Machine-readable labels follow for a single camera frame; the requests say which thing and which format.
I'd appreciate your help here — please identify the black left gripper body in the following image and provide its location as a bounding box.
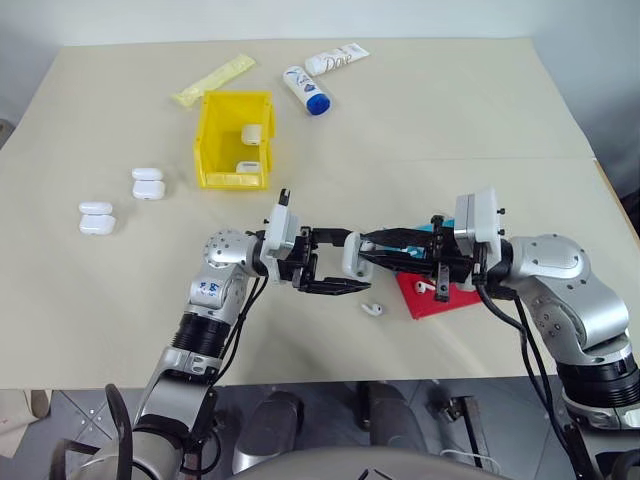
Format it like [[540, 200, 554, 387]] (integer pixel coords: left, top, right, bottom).
[[277, 225, 314, 292]]

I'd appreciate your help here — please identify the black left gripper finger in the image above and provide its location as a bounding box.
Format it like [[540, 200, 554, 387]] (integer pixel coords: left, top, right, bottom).
[[307, 226, 353, 251], [297, 253, 373, 296]]

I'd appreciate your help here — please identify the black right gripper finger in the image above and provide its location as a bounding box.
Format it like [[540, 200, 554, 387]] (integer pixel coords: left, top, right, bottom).
[[360, 226, 435, 249], [355, 248, 435, 277]]

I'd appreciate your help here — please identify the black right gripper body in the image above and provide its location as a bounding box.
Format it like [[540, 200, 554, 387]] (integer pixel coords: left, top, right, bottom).
[[429, 214, 484, 304]]

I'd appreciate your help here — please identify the yellow plastic bin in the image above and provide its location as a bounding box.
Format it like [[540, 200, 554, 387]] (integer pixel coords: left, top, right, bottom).
[[193, 89, 278, 191]]

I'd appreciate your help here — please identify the teal plastic tray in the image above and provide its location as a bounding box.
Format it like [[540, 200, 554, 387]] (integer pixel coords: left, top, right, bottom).
[[398, 217, 457, 264]]

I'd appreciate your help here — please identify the red plastic tray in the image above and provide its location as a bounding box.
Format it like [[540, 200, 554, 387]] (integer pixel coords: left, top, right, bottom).
[[394, 269, 484, 320]]

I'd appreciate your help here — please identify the white bottle with blue cap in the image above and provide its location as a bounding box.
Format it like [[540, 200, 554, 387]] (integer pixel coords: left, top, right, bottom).
[[282, 65, 332, 117]]

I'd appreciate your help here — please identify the white Dove tube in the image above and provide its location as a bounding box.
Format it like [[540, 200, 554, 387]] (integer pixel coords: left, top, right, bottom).
[[304, 41, 371, 78]]

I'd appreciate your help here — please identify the pale yellow plastic packet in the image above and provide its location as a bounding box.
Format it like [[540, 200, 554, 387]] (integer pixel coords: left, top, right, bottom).
[[170, 53, 257, 107]]

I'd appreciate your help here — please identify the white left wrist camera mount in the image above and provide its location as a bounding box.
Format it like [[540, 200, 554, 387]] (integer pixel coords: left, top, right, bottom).
[[262, 188, 302, 287]]

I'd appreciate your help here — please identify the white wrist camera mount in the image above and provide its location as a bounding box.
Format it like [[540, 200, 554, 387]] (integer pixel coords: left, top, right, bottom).
[[452, 186, 509, 292], [262, 188, 302, 287]]

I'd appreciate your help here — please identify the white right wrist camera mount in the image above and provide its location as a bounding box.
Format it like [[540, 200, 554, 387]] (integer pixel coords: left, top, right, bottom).
[[452, 186, 509, 292]]

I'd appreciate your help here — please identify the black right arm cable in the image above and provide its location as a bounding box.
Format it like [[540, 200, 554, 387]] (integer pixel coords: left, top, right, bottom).
[[477, 282, 601, 480]]

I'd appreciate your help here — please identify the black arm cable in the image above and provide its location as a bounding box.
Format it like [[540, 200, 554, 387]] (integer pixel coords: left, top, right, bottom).
[[477, 282, 601, 480], [199, 274, 269, 391]]

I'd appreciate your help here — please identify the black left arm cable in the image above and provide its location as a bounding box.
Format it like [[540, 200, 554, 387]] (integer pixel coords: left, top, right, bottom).
[[199, 274, 269, 391]]

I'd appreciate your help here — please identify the black metal bracket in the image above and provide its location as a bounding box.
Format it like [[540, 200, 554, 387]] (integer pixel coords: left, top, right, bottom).
[[439, 394, 489, 456]]

